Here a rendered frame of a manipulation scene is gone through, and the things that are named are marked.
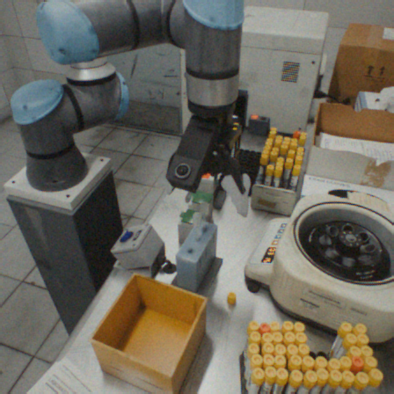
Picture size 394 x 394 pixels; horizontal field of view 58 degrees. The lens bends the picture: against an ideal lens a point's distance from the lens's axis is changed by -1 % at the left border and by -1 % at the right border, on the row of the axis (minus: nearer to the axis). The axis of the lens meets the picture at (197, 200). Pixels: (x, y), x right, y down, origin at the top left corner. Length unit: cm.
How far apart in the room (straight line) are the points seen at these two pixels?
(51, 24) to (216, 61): 20
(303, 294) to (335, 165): 36
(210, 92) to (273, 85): 63
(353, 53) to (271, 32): 47
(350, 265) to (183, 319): 30
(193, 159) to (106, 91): 43
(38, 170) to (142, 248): 36
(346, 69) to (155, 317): 114
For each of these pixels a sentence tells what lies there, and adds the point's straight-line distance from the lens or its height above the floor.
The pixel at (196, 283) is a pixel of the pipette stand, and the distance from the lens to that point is 68.
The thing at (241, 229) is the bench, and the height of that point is 88.
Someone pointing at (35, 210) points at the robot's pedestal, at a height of 85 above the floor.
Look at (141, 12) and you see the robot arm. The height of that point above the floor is 134.
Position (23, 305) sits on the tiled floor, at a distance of 192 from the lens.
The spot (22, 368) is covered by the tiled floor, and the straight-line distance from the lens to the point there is 175.
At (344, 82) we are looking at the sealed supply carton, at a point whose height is 92.
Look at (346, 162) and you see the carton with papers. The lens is 88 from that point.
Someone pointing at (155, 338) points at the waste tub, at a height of 88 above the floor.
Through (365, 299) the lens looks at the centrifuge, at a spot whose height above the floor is 99.
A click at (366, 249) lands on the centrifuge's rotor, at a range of 72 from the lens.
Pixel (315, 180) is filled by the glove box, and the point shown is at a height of 94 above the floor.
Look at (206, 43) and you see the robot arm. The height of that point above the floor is 132.
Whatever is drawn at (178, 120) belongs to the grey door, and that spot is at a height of 14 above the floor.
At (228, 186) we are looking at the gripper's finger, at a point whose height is 109.
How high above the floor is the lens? 146
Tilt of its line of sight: 41 degrees down
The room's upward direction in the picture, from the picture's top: straight up
